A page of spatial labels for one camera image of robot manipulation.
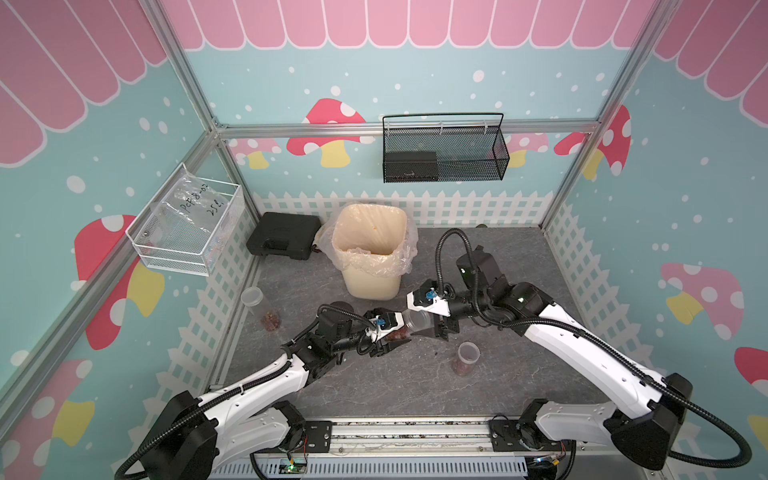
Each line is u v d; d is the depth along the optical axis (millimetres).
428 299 550
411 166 947
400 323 634
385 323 612
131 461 380
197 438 403
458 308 582
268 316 935
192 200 727
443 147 935
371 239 978
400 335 733
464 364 790
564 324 453
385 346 682
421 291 546
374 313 708
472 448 741
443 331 602
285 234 1097
